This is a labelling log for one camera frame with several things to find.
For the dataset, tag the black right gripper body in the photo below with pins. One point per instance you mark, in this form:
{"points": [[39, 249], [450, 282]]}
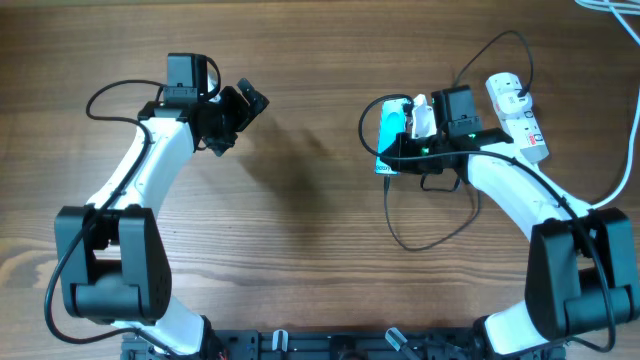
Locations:
{"points": [[409, 145]]}

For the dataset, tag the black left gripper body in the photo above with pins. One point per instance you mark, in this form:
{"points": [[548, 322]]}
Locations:
{"points": [[230, 114]]}

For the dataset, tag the blue Galaxy smartphone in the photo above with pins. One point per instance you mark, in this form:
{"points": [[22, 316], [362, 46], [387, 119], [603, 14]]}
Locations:
{"points": [[392, 121]]}

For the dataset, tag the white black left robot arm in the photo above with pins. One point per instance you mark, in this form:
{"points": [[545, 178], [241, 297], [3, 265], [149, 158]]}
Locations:
{"points": [[113, 276]]}

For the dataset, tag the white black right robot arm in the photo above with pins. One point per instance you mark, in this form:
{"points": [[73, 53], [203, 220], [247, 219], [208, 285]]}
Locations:
{"points": [[582, 274]]}

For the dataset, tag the white USB charger plug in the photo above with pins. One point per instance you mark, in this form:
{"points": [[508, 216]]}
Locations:
{"points": [[510, 105]]}

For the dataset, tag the white power strip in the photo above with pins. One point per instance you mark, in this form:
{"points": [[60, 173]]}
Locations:
{"points": [[525, 131]]}

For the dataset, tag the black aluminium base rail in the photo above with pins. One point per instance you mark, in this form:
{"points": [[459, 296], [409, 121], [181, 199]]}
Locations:
{"points": [[437, 343]]}

